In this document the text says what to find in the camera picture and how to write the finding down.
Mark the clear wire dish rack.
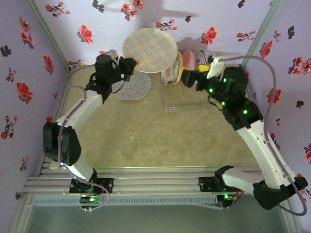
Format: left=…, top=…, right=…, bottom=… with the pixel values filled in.
left=160, top=50, right=214, bottom=114

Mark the controller board with green light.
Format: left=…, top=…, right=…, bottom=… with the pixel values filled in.
left=217, top=193, right=238, bottom=204
left=79, top=194, right=104, bottom=205

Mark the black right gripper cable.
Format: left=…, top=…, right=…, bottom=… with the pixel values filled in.
left=207, top=96, right=225, bottom=111

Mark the pink plate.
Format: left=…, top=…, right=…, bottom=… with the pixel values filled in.
left=181, top=49, right=197, bottom=72

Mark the multicolour squiggle pattern plate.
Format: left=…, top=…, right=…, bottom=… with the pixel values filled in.
left=114, top=70, right=152, bottom=101

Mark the aluminium side rail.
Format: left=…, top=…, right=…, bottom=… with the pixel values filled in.
left=38, top=65, right=76, bottom=176

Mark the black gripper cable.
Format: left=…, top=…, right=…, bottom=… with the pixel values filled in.
left=110, top=79, right=127, bottom=95
left=207, top=96, right=225, bottom=111

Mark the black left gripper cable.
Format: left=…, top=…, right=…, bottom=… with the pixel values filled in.
left=110, top=79, right=127, bottom=95

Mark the aluminium frame leg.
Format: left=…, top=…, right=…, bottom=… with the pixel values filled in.
left=279, top=191, right=303, bottom=233
left=8, top=194, right=35, bottom=233

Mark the beige plaid plate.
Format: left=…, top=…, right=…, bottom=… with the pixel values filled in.
left=122, top=27, right=177, bottom=74

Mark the yellow plate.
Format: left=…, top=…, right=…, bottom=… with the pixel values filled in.
left=175, top=50, right=184, bottom=83

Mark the horizontal aluminium base rail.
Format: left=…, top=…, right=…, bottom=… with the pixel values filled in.
left=23, top=166, right=290, bottom=195

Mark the grey right arm cable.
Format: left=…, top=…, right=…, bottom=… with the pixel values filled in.
left=218, top=55, right=308, bottom=216

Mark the white plate with orange print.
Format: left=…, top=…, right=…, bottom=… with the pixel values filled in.
left=160, top=62, right=181, bottom=86

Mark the grey slotted cable duct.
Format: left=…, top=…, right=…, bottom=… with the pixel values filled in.
left=33, top=195, right=217, bottom=207

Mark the aluminium corner post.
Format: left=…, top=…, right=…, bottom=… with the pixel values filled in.
left=240, top=0, right=286, bottom=67
left=24, top=0, right=75, bottom=72

